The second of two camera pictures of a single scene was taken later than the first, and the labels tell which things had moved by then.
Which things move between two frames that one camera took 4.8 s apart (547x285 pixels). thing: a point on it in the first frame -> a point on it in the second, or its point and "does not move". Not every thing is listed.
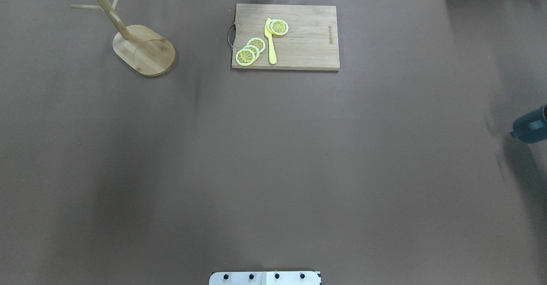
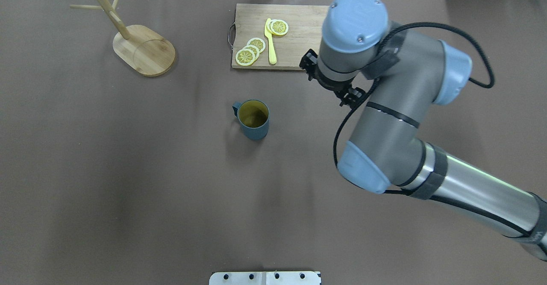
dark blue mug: (531, 127) -> (253, 116)
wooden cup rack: (144, 50) does not move
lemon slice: (269, 27) does not move
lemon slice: (245, 57) does not move
